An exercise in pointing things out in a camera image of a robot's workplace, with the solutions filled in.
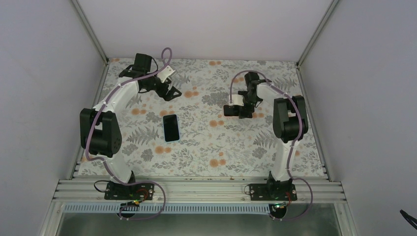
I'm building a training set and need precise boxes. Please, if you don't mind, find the phone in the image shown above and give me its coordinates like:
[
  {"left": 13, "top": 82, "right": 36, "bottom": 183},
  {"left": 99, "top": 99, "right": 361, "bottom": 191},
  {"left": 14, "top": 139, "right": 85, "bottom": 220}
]
[
  {"left": 163, "top": 114, "right": 180, "bottom": 143},
  {"left": 223, "top": 105, "right": 241, "bottom": 117}
]

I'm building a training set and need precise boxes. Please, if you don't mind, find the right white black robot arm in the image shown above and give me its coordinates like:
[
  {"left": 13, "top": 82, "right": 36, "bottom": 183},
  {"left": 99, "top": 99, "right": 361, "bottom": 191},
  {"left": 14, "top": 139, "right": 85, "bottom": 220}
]
[{"left": 238, "top": 70, "right": 308, "bottom": 200}]

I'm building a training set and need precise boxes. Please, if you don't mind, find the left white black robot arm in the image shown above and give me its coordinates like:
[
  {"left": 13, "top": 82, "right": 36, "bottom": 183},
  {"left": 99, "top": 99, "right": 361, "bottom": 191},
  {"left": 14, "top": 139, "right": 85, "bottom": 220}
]
[{"left": 80, "top": 53, "right": 182, "bottom": 199}]

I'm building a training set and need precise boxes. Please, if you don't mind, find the phone in blue case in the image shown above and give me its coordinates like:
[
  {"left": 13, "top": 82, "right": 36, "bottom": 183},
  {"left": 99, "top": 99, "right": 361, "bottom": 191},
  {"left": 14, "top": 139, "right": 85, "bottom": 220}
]
[{"left": 163, "top": 114, "right": 180, "bottom": 143}]

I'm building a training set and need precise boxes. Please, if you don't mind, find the floral patterned table mat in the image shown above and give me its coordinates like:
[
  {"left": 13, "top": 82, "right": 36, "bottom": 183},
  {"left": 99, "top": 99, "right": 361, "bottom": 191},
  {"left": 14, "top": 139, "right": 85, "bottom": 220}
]
[{"left": 77, "top": 58, "right": 327, "bottom": 178}]

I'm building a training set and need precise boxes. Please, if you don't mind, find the black object at edge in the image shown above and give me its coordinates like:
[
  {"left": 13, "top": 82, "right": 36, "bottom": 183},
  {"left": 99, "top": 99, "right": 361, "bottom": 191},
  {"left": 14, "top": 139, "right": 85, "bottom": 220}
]
[{"left": 399, "top": 209, "right": 417, "bottom": 229}]

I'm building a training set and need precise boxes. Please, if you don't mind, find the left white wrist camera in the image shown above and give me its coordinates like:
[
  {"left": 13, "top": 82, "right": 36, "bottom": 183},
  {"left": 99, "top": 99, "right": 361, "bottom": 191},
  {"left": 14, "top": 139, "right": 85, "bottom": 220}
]
[{"left": 156, "top": 65, "right": 176, "bottom": 83}]

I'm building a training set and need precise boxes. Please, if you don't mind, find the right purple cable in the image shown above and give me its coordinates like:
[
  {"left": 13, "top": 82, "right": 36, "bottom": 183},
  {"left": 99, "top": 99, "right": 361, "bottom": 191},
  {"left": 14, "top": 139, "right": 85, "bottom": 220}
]
[{"left": 229, "top": 70, "right": 314, "bottom": 222}]

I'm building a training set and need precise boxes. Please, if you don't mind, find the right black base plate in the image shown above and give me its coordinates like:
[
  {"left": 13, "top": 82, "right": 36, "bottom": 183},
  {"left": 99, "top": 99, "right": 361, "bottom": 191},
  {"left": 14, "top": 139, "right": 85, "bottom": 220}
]
[{"left": 248, "top": 182, "right": 298, "bottom": 202}]

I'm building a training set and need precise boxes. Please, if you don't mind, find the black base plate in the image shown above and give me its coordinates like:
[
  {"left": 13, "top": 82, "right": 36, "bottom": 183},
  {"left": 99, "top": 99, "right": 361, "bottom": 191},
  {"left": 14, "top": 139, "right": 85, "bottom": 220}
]
[
  {"left": 248, "top": 182, "right": 298, "bottom": 202},
  {"left": 104, "top": 182, "right": 154, "bottom": 201}
]

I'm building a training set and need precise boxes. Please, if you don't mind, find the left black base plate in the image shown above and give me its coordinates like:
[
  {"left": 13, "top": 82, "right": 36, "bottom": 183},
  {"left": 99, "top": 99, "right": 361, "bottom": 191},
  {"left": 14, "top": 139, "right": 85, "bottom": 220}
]
[{"left": 104, "top": 182, "right": 154, "bottom": 201}]

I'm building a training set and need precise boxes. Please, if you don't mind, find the aluminium rail frame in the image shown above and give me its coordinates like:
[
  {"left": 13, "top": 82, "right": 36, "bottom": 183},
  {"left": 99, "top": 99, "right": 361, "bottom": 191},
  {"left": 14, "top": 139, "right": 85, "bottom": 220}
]
[{"left": 53, "top": 177, "right": 347, "bottom": 203}]

